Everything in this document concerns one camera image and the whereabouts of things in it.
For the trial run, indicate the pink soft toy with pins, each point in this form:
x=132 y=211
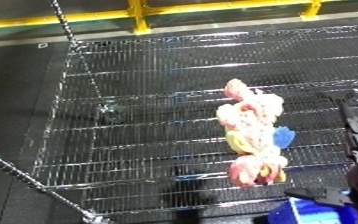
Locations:
x=249 y=133

